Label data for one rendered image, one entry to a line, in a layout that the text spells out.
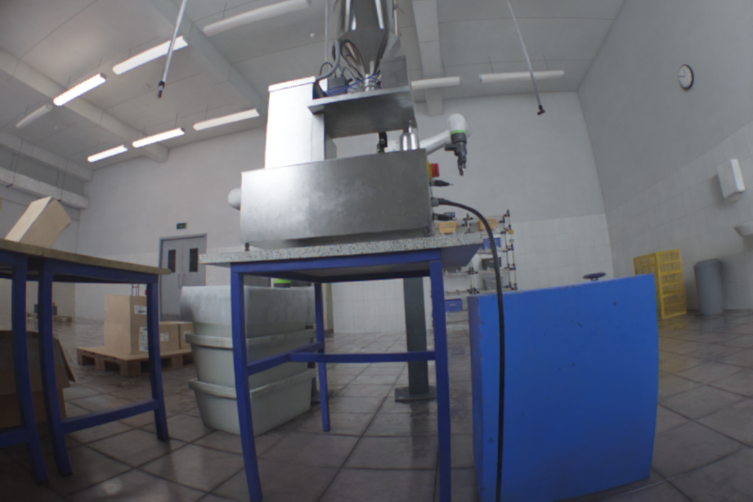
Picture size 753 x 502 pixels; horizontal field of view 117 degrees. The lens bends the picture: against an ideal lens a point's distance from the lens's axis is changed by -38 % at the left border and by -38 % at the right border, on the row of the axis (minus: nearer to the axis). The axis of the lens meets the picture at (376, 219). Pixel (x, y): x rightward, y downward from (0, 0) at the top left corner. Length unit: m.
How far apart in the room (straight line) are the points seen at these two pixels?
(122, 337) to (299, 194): 2.61
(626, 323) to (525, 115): 6.94
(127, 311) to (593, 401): 3.19
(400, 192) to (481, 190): 6.03
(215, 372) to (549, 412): 1.36
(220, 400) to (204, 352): 0.23
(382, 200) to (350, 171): 0.13
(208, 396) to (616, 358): 1.61
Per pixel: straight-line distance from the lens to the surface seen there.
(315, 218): 1.06
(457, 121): 2.16
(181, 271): 8.94
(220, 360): 1.72
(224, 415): 1.78
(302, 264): 0.95
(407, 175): 1.03
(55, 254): 1.29
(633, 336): 1.05
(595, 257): 7.33
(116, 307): 3.49
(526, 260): 6.89
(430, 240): 0.88
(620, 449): 1.13
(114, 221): 11.00
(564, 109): 8.09
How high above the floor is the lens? 0.61
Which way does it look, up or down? 12 degrees up
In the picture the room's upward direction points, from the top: 3 degrees counter-clockwise
